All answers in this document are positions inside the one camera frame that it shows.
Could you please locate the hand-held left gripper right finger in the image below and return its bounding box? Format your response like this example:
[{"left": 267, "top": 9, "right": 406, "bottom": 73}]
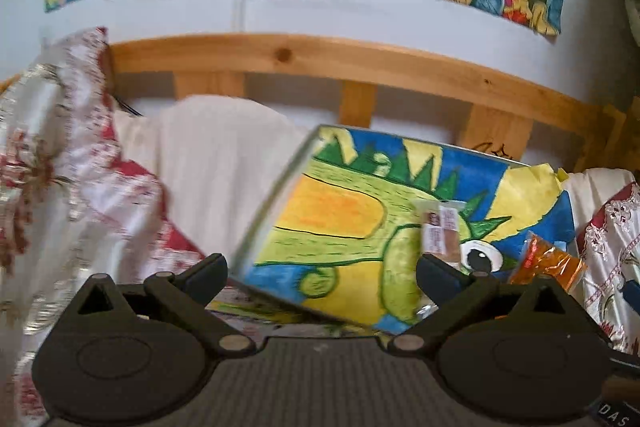
[{"left": 387, "top": 253, "right": 598, "bottom": 358}]

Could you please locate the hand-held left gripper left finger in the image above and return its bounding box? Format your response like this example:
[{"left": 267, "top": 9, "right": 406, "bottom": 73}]
[{"left": 70, "top": 253, "right": 256, "bottom": 358}]

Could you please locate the colourful painted box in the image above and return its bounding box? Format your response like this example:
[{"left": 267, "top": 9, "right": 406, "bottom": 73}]
[{"left": 235, "top": 124, "right": 581, "bottom": 334}]

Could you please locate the white brown snack bar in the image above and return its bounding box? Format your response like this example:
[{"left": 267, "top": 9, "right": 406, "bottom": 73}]
[{"left": 416, "top": 199, "right": 469, "bottom": 273}]

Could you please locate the orange snack packet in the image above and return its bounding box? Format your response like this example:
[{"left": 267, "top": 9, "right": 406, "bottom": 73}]
[{"left": 506, "top": 231, "right": 588, "bottom": 294}]

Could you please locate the cream bed sheet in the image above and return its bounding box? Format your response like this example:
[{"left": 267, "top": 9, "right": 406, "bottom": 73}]
[{"left": 114, "top": 95, "right": 315, "bottom": 269}]

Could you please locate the floral red white blanket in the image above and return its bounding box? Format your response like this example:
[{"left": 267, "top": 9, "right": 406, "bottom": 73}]
[{"left": 0, "top": 27, "right": 640, "bottom": 427}]

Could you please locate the wooden bed headboard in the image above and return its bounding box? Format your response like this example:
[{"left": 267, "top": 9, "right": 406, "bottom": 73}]
[{"left": 0, "top": 34, "right": 640, "bottom": 172}]

